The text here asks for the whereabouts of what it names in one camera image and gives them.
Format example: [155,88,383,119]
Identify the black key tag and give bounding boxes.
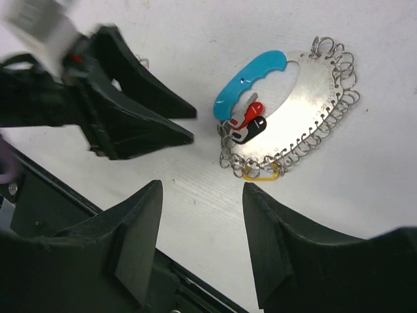
[231,116,267,144]

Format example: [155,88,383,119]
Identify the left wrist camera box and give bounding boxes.
[1,0,79,77]

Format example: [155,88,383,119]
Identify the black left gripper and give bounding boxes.
[1,25,197,160]

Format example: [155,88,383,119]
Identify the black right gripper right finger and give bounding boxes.
[242,183,416,312]

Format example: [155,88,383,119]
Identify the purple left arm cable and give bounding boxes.
[0,136,20,183]

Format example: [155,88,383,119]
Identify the red key tag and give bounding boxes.
[228,101,264,130]

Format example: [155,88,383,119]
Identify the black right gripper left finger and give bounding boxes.
[1,180,163,312]

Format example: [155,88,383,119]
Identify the yellow key tag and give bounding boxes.
[242,163,281,181]

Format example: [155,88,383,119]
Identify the metal key organizer blue handle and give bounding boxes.
[213,37,360,178]

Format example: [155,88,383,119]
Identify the silver key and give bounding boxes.
[229,127,248,142]

